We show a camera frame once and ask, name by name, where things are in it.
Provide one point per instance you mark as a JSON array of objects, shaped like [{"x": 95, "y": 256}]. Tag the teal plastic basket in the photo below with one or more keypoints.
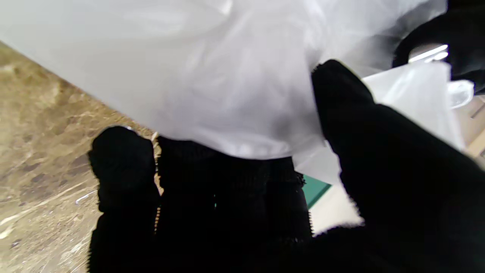
[{"x": 314, "y": 189}]

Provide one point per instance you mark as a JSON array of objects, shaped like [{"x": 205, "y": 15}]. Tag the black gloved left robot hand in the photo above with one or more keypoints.
[{"x": 466, "y": 38}]

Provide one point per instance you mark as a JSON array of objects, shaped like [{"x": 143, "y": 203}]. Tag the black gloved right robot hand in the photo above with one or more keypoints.
[{"x": 398, "y": 197}]

